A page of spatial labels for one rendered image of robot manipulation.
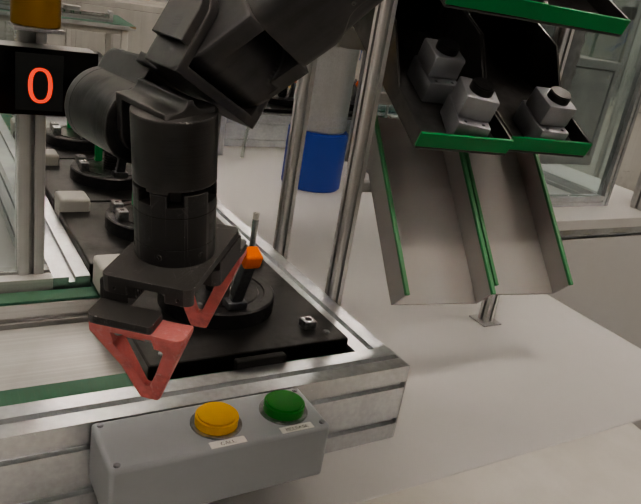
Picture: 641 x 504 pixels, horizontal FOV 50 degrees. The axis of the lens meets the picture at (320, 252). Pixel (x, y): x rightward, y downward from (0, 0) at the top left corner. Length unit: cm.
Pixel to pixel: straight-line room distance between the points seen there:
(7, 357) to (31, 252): 15
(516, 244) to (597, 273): 119
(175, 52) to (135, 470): 34
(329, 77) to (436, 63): 82
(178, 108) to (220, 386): 35
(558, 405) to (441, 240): 29
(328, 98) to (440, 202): 78
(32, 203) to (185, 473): 41
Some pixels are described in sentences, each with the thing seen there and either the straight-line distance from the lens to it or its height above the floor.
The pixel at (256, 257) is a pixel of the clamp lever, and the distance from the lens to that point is 74.
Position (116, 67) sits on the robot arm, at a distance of 53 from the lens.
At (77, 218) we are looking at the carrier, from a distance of 108.
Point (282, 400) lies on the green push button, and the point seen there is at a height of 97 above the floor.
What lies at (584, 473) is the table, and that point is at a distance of 92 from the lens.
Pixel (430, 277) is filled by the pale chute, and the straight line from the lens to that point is 91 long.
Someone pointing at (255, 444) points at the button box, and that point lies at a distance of 64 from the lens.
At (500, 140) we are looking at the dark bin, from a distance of 88.
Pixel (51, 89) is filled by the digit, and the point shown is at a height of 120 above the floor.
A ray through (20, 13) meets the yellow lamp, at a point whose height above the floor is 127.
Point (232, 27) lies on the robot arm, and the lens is 43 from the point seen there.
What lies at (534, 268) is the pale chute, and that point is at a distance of 104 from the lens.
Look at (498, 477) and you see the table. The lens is 85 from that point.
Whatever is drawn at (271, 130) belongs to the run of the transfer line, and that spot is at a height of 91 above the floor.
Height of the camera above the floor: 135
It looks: 21 degrees down
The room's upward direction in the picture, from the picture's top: 10 degrees clockwise
